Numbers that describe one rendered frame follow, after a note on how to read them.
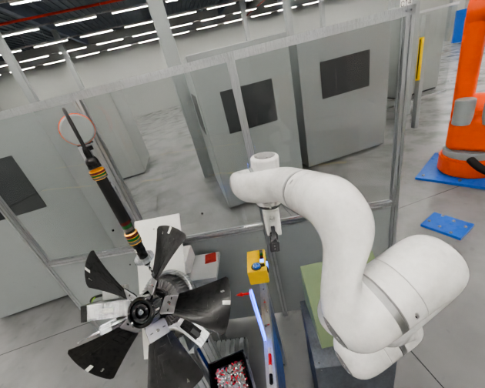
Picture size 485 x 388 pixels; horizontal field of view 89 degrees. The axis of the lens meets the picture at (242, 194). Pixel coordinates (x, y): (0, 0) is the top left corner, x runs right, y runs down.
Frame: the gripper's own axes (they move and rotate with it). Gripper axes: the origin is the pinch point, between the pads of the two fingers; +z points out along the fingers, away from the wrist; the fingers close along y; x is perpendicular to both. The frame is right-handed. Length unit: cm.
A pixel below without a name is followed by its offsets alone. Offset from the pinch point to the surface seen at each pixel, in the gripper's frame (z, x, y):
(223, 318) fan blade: 30.5, 23.0, -5.9
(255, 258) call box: 36.1, 8.7, 32.0
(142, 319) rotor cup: 27, 55, -5
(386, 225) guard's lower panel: 55, -82, 70
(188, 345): 54, 44, -1
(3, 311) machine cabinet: 152, 309, 121
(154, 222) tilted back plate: 13, 61, 43
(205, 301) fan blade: 27.5, 30.6, 0.6
